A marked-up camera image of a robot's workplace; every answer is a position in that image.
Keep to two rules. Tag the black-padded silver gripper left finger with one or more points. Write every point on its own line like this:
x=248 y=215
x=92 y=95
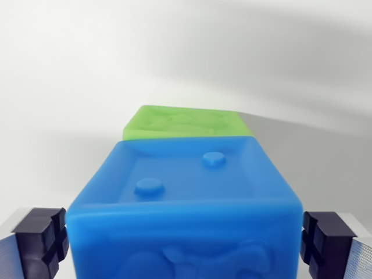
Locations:
x=32 y=244

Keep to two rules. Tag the green embossed cube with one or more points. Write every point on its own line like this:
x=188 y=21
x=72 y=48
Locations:
x=145 y=128

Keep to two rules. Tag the blue embossed cube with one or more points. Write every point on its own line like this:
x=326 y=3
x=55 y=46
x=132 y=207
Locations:
x=183 y=232

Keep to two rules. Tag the black-padded silver gripper right finger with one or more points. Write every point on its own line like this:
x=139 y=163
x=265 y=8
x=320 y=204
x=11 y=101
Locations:
x=334 y=245

